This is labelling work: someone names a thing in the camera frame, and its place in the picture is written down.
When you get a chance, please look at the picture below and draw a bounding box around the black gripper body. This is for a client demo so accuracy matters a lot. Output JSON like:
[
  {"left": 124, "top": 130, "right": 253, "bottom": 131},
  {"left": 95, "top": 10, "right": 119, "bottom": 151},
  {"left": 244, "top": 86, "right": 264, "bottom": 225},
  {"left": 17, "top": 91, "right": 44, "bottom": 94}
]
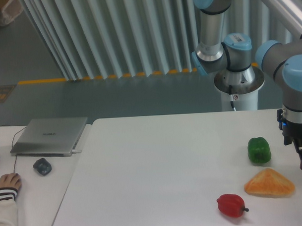
[{"left": 277, "top": 108, "right": 302, "bottom": 153}]

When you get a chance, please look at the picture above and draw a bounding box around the grey folding partition screen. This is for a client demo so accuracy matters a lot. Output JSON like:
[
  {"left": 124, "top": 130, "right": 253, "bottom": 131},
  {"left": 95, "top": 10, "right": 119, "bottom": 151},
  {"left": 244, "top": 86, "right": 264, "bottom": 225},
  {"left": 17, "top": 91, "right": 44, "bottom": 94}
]
[{"left": 20, "top": 0, "right": 297, "bottom": 83}]

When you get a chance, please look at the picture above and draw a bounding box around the person's hand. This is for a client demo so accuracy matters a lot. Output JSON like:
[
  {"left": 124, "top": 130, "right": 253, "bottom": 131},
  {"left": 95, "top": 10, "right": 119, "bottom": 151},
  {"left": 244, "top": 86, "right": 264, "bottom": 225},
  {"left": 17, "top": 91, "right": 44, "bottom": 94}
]
[{"left": 0, "top": 173, "right": 22, "bottom": 191}]

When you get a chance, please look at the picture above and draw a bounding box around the black mouse cable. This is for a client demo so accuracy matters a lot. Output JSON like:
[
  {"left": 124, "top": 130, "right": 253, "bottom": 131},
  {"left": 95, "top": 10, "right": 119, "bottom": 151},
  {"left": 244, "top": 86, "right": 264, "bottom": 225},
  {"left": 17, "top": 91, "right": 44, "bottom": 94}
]
[{"left": 0, "top": 124, "right": 32, "bottom": 175}]

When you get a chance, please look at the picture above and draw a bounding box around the silver closed laptop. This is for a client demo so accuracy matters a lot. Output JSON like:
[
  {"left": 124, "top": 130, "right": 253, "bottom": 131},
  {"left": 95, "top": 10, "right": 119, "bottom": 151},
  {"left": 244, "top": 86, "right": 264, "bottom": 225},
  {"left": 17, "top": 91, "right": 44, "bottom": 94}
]
[{"left": 10, "top": 117, "right": 88, "bottom": 157}]

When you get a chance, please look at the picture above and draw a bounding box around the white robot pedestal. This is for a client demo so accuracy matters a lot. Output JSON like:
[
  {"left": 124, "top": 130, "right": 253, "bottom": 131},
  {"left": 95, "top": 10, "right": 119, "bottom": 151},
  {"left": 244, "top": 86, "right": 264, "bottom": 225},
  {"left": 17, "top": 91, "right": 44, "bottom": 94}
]
[{"left": 214, "top": 66, "right": 264, "bottom": 112}]

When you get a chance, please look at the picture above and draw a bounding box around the green bell pepper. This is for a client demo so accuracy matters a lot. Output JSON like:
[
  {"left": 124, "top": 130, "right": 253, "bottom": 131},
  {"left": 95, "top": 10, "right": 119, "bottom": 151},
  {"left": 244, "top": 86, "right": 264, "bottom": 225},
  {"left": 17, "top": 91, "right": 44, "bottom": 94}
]
[{"left": 247, "top": 137, "right": 272, "bottom": 164}]

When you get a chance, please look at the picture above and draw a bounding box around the red bell pepper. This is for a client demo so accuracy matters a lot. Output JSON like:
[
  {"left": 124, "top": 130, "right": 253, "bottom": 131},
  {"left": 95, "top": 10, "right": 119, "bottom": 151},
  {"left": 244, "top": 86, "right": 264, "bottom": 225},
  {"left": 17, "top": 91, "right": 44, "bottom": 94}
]
[{"left": 217, "top": 194, "right": 249, "bottom": 218}]

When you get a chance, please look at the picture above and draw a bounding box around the triangular toast bread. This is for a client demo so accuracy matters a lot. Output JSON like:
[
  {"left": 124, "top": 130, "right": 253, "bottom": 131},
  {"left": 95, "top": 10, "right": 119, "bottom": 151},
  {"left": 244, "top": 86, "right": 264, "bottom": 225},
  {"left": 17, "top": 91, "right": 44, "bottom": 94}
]
[{"left": 244, "top": 168, "right": 296, "bottom": 197}]

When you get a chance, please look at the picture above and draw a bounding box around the white striped sleeve forearm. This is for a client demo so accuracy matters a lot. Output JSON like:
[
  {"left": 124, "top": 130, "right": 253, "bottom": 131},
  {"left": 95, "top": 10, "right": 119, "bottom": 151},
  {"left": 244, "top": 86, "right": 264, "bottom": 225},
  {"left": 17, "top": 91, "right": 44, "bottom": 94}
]
[{"left": 0, "top": 187, "right": 18, "bottom": 226}]

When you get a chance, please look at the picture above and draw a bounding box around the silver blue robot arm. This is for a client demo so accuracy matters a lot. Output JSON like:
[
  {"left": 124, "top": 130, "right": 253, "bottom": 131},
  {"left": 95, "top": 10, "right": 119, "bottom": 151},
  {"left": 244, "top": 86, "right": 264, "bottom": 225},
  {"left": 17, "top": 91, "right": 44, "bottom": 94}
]
[{"left": 191, "top": 0, "right": 302, "bottom": 169}]

